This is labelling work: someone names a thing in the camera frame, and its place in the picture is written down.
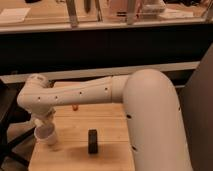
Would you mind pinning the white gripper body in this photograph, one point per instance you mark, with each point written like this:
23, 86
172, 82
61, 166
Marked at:
43, 116

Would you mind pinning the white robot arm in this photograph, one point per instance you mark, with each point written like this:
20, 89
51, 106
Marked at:
150, 102

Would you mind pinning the dark chair at left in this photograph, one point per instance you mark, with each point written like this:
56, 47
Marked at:
10, 113

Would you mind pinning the dark chair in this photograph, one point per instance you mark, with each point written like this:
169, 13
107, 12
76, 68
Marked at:
10, 113
197, 107

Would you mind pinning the black rectangular remote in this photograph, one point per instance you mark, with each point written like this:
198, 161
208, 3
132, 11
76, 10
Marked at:
92, 141

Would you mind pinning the wooden table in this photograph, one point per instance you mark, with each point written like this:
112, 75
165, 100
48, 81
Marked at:
71, 151

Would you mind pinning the white paper sheet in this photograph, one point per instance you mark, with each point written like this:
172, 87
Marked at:
13, 15

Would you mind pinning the dark chair at right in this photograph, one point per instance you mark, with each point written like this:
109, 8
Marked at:
197, 107

